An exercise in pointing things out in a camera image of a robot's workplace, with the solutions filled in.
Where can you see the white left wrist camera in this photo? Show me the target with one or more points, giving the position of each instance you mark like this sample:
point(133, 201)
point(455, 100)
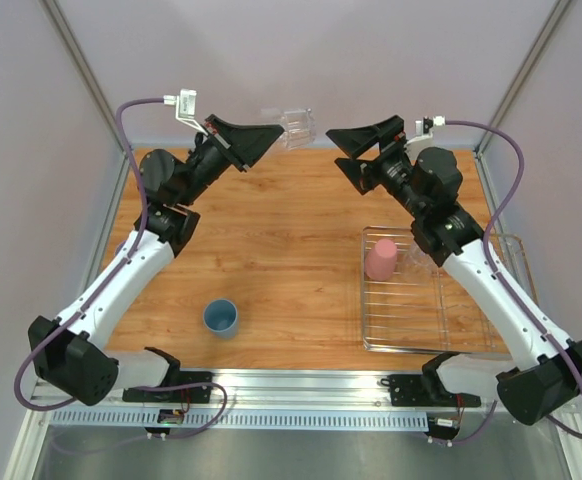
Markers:
point(184, 104)

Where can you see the metal wire dish rack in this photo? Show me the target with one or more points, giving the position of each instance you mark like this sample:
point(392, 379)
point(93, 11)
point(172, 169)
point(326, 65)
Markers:
point(431, 318)

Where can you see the blue plastic cup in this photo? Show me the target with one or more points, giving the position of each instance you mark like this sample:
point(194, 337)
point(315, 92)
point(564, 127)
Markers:
point(221, 318)

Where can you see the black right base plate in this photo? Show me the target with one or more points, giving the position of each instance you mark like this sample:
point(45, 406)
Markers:
point(409, 390)

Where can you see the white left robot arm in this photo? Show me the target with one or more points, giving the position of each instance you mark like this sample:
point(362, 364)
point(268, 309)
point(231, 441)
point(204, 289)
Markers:
point(70, 349)

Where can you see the purple plastic cup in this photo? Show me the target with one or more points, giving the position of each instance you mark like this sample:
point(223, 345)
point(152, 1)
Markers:
point(118, 248)

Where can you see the clear glass cup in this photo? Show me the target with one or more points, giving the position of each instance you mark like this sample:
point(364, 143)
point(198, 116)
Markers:
point(416, 266)
point(298, 124)

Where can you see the aluminium frame post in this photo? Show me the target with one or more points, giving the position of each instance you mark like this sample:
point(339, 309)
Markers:
point(71, 45)
point(549, 28)

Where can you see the pink plastic cup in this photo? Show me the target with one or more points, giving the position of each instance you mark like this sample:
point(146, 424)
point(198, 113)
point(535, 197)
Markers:
point(381, 260)

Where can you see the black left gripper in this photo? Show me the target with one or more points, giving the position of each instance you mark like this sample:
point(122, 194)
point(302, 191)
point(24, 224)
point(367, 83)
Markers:
point(243, 144)

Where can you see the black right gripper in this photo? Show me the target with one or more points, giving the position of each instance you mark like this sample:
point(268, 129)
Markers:
point(378, 154)

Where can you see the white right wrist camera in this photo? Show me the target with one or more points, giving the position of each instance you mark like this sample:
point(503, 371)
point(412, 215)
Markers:
point(423, 137)

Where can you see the aluminium front rail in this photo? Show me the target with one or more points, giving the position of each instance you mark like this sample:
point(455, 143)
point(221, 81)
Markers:
point(275, 389)

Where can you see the aluminium frame post left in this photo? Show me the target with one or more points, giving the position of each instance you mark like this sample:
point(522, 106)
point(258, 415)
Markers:
point(71, 45)

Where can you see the aluminium frame post right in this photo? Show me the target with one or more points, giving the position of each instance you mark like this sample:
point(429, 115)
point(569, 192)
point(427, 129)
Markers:
point(549, 28)

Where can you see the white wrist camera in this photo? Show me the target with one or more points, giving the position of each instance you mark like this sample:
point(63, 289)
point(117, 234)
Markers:
point(184, 104)
point(423, 137)

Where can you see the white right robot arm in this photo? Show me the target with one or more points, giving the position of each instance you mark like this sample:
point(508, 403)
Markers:
point(543, 378)

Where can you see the white slotted cable duct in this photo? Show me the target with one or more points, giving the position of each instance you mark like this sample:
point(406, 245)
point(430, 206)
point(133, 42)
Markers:
point(233, 418)

